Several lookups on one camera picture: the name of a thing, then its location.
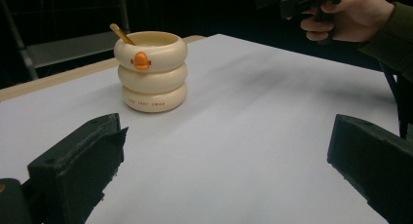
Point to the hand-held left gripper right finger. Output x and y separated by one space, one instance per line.
373 159

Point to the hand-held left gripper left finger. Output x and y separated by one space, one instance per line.
78 165

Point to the cream ringed pen holder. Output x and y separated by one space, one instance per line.
151 81

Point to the dark pencil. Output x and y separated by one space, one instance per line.
121 35

